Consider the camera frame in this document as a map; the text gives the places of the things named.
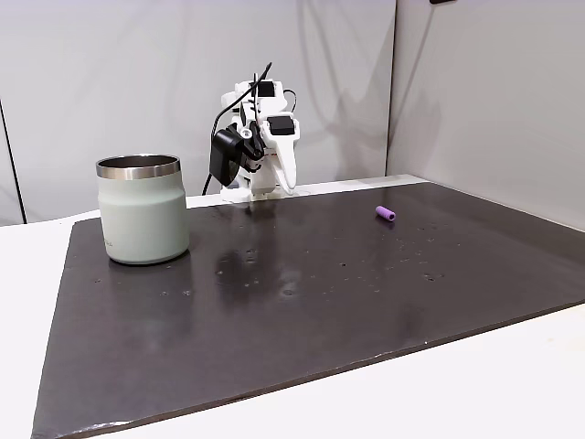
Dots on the purple pen grip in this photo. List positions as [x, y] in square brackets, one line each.
[386, 214]

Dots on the pale green steel-rimmed cup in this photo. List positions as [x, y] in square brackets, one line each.
[141, 215]

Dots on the dark grey table mat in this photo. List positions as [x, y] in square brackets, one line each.
[292, 311]

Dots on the black oval camera box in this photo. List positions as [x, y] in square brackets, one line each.
[225, 155]

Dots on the black object on wall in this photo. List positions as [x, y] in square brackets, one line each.
[442, 1]

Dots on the black vertical wall strip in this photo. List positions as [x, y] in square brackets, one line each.
[13, 174]

